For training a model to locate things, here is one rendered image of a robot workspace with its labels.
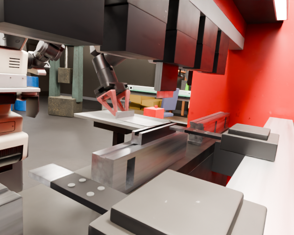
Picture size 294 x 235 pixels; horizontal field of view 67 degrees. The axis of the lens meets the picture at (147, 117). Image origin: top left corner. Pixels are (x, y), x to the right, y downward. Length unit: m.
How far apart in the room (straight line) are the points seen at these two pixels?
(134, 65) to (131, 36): 8.43
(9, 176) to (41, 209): 1.21
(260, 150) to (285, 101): 0.92
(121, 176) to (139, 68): 8.31
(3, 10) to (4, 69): 0.97
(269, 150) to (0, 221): 0.46
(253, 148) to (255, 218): 0.31
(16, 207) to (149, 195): 0.19
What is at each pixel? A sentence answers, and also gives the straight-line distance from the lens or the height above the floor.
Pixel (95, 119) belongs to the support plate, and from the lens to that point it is 0.68.
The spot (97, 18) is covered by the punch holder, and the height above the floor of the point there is 1.21.
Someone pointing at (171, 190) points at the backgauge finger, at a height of 1.03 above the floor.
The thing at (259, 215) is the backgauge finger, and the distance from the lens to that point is 0.23.
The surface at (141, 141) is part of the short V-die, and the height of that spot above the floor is 0.98.
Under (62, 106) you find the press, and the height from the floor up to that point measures 0.28.
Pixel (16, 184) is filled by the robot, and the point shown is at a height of 0.38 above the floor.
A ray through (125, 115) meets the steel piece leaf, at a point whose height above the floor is 1.01.
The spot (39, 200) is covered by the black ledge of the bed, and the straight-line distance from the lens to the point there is 0.52.
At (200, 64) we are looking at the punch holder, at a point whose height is 1.19.
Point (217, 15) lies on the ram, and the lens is 0.90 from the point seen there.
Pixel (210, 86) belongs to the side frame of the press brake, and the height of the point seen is 1.11.
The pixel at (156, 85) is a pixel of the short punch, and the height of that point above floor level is 1.12.
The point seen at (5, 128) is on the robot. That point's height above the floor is 0.83.
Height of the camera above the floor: 1.13
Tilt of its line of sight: 10 degrees down
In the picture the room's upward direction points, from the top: 5 degrees clockwise
